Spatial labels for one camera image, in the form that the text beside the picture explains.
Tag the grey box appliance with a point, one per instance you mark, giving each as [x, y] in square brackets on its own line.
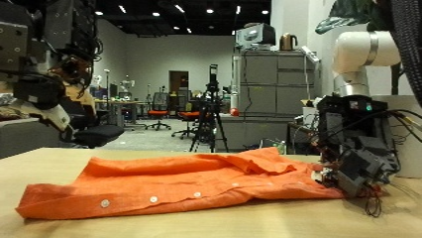
[255, 36]

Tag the green plastic bottle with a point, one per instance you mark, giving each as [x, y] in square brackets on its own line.
[282, 147]

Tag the orange seat office chair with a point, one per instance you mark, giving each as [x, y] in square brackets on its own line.
[190, 115]
[159, 114]

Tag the white storage box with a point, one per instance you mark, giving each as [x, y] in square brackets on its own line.
[310, 117]

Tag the grey couch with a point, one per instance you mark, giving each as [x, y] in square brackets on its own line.
[27, 139]

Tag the dark green leafy plant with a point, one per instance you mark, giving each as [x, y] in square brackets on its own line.
[348, 16]

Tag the copper kettle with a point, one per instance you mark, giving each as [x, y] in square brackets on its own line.
[290, 43]

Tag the wooden office desk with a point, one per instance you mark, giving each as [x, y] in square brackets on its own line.
[123, 104]

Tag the black camera tripod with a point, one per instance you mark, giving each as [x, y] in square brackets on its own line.
[212, 109]

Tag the tall grey filing cabinet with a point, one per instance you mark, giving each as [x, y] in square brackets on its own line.
[264, 76]

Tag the red ball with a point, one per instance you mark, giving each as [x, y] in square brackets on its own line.
[235, 112]

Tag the white power strip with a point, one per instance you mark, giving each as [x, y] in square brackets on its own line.
[311, 54]

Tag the crumpled white bag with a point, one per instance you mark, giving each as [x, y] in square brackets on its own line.
[7, 99]

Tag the brown cushion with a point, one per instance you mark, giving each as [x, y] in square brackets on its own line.
[14, 114]

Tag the orange button-up shirt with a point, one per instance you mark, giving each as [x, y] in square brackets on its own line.
[176, 185]

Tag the black office chair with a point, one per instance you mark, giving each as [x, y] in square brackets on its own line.
[97, 135]

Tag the low grey cabinet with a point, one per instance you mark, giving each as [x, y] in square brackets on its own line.
[247, 132]

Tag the brown door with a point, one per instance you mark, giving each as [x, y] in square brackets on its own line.
[178, 82]

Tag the dark wooden bench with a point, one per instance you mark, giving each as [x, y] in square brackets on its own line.
[302, 139]

